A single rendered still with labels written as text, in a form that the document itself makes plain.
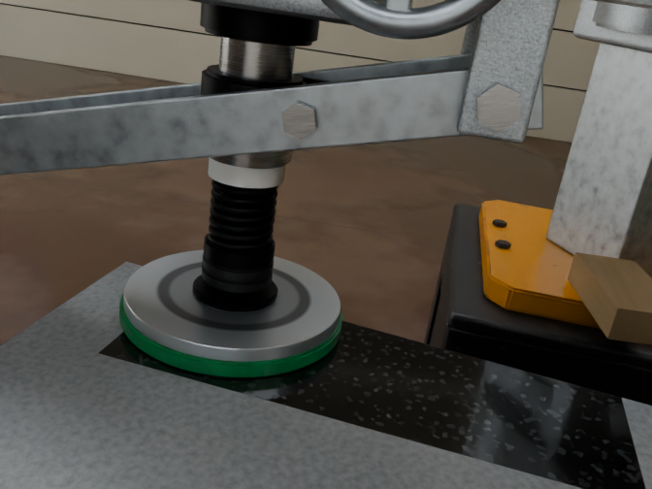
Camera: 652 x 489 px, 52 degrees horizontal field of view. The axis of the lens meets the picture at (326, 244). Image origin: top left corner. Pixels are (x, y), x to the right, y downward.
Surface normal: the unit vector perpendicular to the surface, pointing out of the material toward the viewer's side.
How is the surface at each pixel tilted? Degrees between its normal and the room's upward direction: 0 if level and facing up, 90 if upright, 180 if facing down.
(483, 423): 0
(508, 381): 0
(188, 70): 90
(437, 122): 90
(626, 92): 90
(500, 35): 90
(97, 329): 0
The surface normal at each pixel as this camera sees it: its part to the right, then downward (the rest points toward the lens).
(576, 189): -0.94, 0.00
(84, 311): 0.13, -0.92
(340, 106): -0.15, 0.36
